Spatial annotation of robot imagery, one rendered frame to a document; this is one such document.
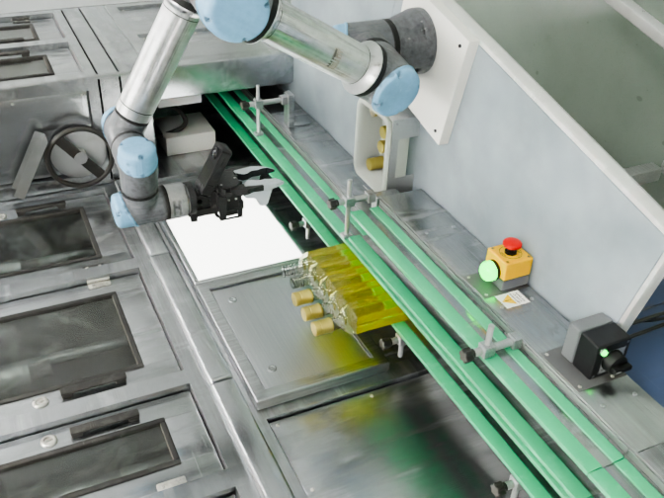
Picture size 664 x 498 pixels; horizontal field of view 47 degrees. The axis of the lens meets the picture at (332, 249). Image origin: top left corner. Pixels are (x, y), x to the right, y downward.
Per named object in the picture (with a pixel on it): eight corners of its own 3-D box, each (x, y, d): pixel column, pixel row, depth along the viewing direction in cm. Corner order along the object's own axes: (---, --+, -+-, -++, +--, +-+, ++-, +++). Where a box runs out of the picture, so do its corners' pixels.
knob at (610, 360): (617, 365, 141) (629, 376, 138) (598, 372, 139) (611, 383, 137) (623, 346, 138) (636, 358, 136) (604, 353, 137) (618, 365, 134)
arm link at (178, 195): (160, 178, 162) (170, 197, 156) (181, 175, 164) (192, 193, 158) (163, 208, 166) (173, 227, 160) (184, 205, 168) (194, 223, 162)
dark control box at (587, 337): (594, 342, 149) (560, 353, 145) (604, 310, 144) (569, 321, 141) (623, 369, 143) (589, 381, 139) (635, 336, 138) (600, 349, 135)
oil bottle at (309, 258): (370, 253, 204) (295, 271, 196) (371, 235, 201) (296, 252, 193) (379, 264, 200) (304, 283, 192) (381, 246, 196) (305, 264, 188)
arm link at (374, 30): (374, 8, 174) (320, 14, 169) (402, 37, 166) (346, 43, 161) (367, 55, 183) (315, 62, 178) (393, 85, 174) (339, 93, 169)
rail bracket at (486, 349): (512, 337, 152) (456, 355, 147) (519, 308, 148) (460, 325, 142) (525, 350, 149) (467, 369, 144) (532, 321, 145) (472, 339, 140)
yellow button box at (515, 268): (510, 266, 169) (482, 274, 166) (516, 238, 165) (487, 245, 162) (529, 284, 164) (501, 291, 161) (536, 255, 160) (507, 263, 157)
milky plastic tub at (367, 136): (379, 164, 215) (352, 170, 212) (386, 90, 203) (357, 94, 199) (410, 194, 202) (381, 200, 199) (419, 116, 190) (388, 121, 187)
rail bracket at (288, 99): (303, 124, 252) (239, 133, 244) (305, 75, 243) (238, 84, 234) (309, 129, 249) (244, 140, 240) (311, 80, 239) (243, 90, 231)
